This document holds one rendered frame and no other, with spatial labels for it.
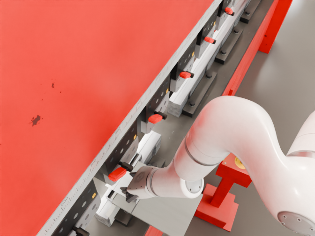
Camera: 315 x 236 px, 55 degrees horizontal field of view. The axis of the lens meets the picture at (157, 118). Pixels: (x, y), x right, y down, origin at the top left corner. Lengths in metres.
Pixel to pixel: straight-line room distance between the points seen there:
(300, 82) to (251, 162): 2.61
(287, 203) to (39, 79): 0.35
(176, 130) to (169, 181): 0.57
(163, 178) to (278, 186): 0.46
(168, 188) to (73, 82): 0.44
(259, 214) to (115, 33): 1.87
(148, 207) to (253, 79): 2.06
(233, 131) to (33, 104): 0.29
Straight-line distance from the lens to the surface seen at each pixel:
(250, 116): 0.48
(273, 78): 2.98
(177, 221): 1.05
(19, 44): 0.38
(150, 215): 1.05
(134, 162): 1.13
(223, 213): 2.04
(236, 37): 1.80
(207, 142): 0.53
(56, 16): 0.41
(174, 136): 1.34
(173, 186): 0.80
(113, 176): 0.76
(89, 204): 0.81
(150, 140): 1.21
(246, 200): 2.25
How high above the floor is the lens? 2.01
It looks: 55 degrees down
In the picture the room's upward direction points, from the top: 4 degrees clockwise
